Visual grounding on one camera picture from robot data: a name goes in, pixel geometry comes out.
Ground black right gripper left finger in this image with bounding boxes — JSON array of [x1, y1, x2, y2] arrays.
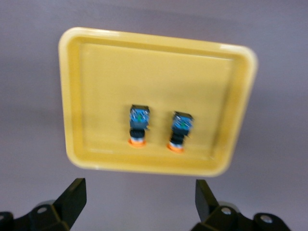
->
[[0, 178, 87, 231]]

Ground yellow push button switch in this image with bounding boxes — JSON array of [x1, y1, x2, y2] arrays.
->
[[166, 110, 194, 153], [127, 103, 151, 149]]

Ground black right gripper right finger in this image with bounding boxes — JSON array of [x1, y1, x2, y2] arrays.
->
[[190, 179, 294, 231]]

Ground yellow plastic tray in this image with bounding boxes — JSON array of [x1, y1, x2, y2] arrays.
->
[[58, 26, 258, 178]]

